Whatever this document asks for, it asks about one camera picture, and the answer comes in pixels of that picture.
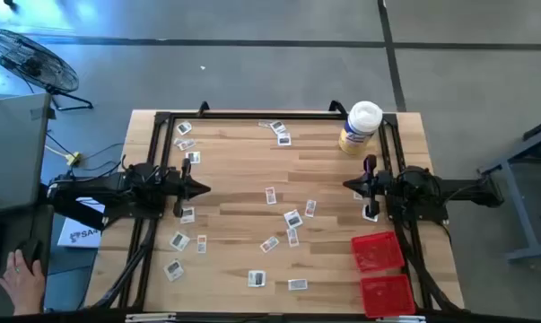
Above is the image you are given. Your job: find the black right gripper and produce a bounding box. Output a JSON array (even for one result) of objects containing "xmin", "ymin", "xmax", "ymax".
[{"xmin": 343, "ymin": 154, "xmax": 393, "ymax": 219}]

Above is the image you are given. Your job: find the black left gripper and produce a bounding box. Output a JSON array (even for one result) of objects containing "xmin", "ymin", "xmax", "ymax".
[{"xmin": 164, "ymin": 157, "xmax": 212, "ymax": 218}]

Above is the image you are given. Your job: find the Lysol wipes canister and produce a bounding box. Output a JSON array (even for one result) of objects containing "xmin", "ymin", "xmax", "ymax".
[{"xmin": 337, "ymin": 100, "xmax": 384, "ymax": 156}]

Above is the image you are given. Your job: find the red plastic mesh basket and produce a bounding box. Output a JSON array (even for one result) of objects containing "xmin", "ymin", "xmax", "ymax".
[
  {"xmin": 350, "ymin": 231, "xmax": 406, "ymax": 274},
  {"xmin": 359, "ymin": 274, "xmax": 417, "ymax": 319}
]

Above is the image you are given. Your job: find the black support bar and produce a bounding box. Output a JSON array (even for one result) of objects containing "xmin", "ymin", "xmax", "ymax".
[{"xmin": 39, "ymin": 181, "xmax": 108, "ymax": 231}]

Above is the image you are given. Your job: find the white printed cardboard box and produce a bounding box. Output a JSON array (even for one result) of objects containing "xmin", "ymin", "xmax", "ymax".
[{"xmin": 57, "ymin": 196, "xmax": 106, "ymax": 249}]

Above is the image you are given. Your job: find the black computer mouse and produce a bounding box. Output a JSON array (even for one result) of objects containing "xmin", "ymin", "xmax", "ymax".
[{"xmin": 14, "ymin": 236, "xmax": 45, "ymax": 270}]

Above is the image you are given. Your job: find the grey computer monitor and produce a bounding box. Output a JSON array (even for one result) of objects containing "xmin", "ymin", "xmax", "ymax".
[{"xmin": 0, "ymin": 92, "xmax": 56, "ymax": 216}]

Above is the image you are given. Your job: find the person's hand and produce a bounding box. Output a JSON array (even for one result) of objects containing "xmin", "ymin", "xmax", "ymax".
[{"xmin": 0, "ymin": 249, "xmax": 47, "ymax": 317}]

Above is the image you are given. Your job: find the black floor fan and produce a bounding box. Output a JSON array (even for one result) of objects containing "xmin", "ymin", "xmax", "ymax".
[{"xmin": 0, "ymin": 28, "xmax": 94, "ymax": 112}]

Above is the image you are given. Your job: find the black aluminium table frame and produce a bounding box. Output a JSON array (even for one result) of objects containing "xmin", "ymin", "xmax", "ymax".
[{"xmin": 83, "ymin": 99, "xmax": 467, "ymax": 315}]

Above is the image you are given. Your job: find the white metal bracket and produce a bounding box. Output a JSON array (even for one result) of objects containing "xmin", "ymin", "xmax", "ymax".
[
  {"xmin": 375, "ymin": 314, "xmax": 427, "ymax": 323},
  {"xmin": 125, "ymin": 312, "xmax": 178, "ymax": 323}
]

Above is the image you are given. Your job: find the grey metal table frame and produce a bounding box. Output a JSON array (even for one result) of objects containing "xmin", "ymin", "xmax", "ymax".
[{"xmin": 476, "ymin": 114, "xmax": 541, "ymax": 264}]

